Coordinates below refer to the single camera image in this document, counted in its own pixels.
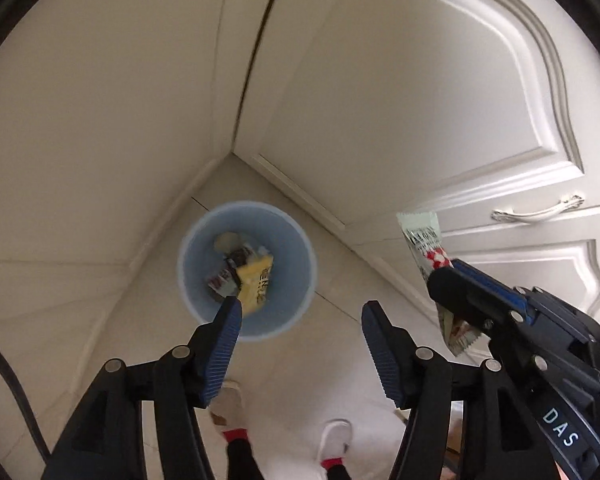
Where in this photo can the red white sachet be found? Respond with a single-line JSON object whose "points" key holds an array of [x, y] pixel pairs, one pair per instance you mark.
{"points": [[424, 240]]}

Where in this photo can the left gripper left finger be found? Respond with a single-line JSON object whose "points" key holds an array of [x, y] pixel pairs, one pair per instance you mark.
{"points": [[103, 438]]}

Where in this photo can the blue plastic trash bucket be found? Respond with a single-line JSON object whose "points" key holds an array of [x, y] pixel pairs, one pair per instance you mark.
{"points": [[252, 252]]}

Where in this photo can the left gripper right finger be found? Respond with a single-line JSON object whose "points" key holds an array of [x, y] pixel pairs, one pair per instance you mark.
{"points": [[500, 437]]}

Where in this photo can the yellow snack packet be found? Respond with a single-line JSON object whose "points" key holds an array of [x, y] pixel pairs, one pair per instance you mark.
{"points": [[254, 278]]}

